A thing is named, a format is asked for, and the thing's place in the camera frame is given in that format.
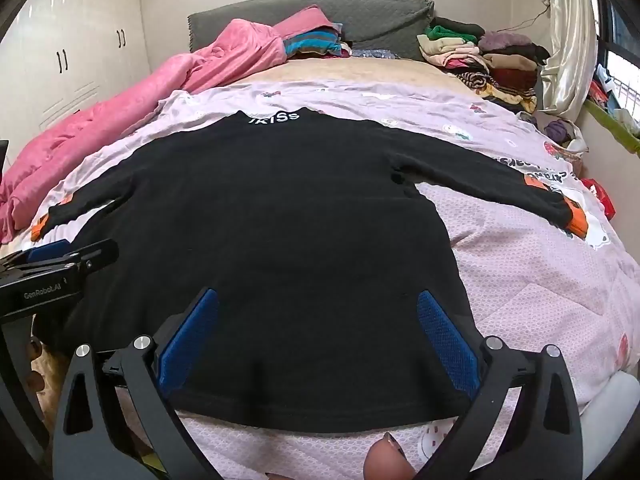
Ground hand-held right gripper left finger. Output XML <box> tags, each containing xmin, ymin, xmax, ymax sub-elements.
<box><xmin>52</xmin><ymin>287</ymin><xmax>221</xmax><ymax>480</ymax></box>

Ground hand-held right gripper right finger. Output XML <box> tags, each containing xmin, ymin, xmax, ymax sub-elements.
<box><xmin>416</xmin><ymin>289</ymin><xmax>587</xmax><ymax>480</ymax></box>

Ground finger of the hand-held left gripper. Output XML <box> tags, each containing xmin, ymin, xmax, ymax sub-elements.
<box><xmin>0</xmin><ymin>238</ymin><xmax>72</xmax><ymax>269</ymax></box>
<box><xmin>59</xmin><ymin>238</ymin><xmax>120</xmax><ymax>274</ymax></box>

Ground black sweater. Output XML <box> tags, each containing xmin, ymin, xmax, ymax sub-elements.
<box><xmin>31</xmin><ymin>109</ymin><xmax>588</xmax><ymax>433</ymax></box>

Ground purple clothes bundle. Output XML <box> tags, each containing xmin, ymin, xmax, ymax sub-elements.
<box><xmin>542</xmin><ymin>117</ymin><xmax>590</xmax><ymax>163</ymax></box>

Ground pile of folded clothes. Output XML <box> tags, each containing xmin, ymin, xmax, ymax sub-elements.
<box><xmin>417</xmin><ymin>16</ymin><xmax>552</xmax><ymax>116</ymax></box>

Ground striped folded clothes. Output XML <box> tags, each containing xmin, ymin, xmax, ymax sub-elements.
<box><xmin>282</xmin><ymin>22</ymin><xmax>354</xmax><ymax>59</ymax></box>

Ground person's right hand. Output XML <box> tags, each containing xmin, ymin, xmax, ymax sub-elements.
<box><xmin>363</xmin><ymin>433</ymin><xmax>416</xmax><ymax>480</ymax></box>

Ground pink printed quilt cover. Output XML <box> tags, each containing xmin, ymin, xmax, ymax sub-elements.
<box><xmin>30</xmin><ymin>82</ymin><xmax>640</xmax><ymax>480</ymax></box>

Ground pink fleece blanket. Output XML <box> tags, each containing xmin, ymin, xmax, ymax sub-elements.
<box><xmin>0</xmin><ymin>5</ymin><xmax>337</xmax><ymax>245</ymax></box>

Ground white wardrobe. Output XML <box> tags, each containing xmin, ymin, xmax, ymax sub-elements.
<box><xmin>0</xmin><ymin>0</ymin><xmax>153</xmax><ymax>137</ymax></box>

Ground red cloth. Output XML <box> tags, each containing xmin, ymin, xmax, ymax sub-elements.
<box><xmin>581</xmin><ymin>177</ymin><xmax>617</xmax><ymax>222</ymax></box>

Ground green windowsill cover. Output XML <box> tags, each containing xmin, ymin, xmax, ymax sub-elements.
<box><xmin>582</xmin><ymin>97</ymin><xmax>640</xmax><ymax>157</ymax></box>

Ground beige bed sheet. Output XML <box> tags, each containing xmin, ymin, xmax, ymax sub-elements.
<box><xmin>190</xmin><ymin>55</ymin><xmax>481</xmax><ymax>100</ymax></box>

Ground heap of mixed laundry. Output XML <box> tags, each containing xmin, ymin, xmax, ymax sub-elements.
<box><xmin>590</xmin><ymin>64</ymin><xmax>640</xmax><ymax>136</ymax></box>

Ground cream satin curtain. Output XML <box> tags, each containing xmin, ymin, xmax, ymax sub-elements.
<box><xmin>537</xmin><ymin>0</ymin><xmax>599</xmax><ymax>117</ymax></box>

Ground grey quilted headboard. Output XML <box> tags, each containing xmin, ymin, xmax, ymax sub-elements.
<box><xmin>187</xmin><ymin>0</ymin><xmax>436</xmax><ymax>61</ymax></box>

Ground barred window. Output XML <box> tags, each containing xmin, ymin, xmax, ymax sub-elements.
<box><xmin>584</xmin><ymin>0</ymin><xmax>640</xmax><ymax>128</ymax></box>

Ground thin wall cable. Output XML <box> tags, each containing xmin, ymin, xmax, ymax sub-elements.
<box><xmin>499</xmin><ymin>6</ymin><xmax>552</xmax><ymax>32</ymax></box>

